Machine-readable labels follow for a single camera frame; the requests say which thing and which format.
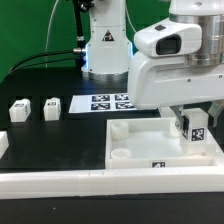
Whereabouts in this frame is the grey thin cable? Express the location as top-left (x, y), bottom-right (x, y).
top-left (44, 0), bottom-right (62, 69)

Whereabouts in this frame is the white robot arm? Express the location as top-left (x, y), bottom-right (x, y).
top-left (82, 0), bottom-right (224, 118)

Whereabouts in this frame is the white U-shaped fence wall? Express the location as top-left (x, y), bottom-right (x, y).
top-left (0, 131), bottom-right (224, 200)

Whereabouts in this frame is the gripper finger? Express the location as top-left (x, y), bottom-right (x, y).
top-left (171, 105), bottom-right (189, 130)
top-left (208, 100), bottom-right (224, 127)

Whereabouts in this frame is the black cable bundle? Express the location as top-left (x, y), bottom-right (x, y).
top-left (7, 49), bottom-right (86, 75)

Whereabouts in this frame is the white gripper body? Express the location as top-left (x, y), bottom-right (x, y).
top-left (127, 19), bottom-right (224, 110)

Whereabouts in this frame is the white fiducial marker sheet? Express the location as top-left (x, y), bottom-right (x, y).
top-left (69, 93), bottom-right (135, 113)

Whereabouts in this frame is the white square tabletop tray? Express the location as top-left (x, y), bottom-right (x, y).
top-left (105, 117), bottom-right (224, 169)

